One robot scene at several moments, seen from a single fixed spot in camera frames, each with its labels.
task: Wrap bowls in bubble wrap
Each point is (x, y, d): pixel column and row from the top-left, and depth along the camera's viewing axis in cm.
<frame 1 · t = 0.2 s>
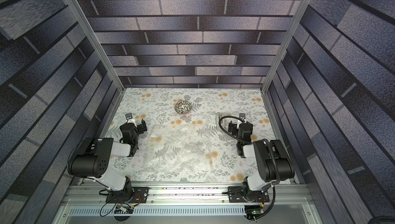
left hand: (134, 119, 94), fingers open
right hand: (239, 121, 94), fingers open
clear bubble wrap sheet: (180, 150, 91), on the table

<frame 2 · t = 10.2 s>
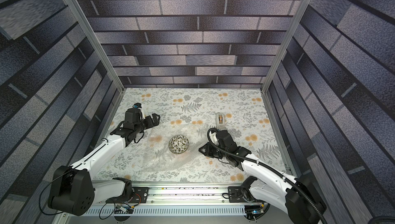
left hand: (154, 116, 86), fingers open
right hand: (197, 149, 79), fingers closed
the named things where they were.

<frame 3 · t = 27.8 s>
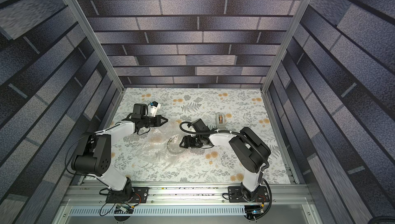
left hand: (167, 119, 91), fingers closed
right hand: (182, 144, 89), fingers open
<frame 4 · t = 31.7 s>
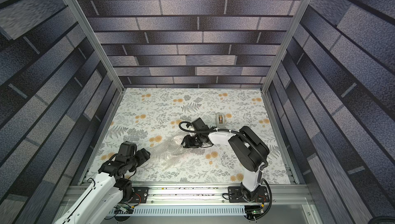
left hand: (146, 155, 84), fingers open
right hand: (182, 145, 88), fingers open
